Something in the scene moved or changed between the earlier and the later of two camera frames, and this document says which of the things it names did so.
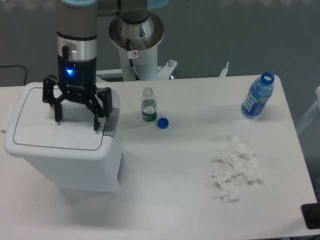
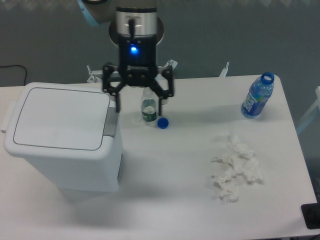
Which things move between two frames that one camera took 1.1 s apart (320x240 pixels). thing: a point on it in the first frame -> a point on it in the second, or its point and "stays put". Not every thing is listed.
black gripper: x=77 y=79 -> x=138 y=66
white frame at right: x=316 y=105 stays put
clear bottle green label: x=148 y=105 stays put
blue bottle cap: x=162 y=123 stays put
